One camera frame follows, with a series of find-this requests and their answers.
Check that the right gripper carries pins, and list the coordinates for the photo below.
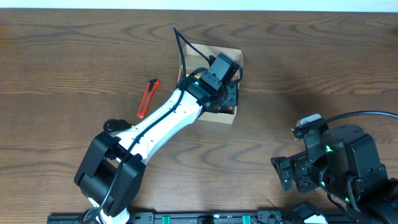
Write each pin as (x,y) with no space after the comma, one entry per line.
(300,163)

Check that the red black stapler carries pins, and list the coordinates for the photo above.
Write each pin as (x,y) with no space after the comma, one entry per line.
(226,109)

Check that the cardboard box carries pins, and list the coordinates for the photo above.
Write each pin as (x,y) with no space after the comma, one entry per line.
(194,60)

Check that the yellow spiral notepad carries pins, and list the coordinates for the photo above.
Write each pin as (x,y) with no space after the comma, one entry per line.
(194,75)

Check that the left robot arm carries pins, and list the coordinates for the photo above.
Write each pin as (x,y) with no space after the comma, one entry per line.
(113,167)

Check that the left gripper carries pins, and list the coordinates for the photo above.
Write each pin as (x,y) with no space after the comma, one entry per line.
(232,88)

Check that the red utility knife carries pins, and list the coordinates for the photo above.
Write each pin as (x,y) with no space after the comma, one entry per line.
(148,94)

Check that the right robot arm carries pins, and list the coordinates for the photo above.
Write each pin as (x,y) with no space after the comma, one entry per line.
(345,163)

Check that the black tape measure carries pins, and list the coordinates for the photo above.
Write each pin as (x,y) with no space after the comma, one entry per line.
(116,125)

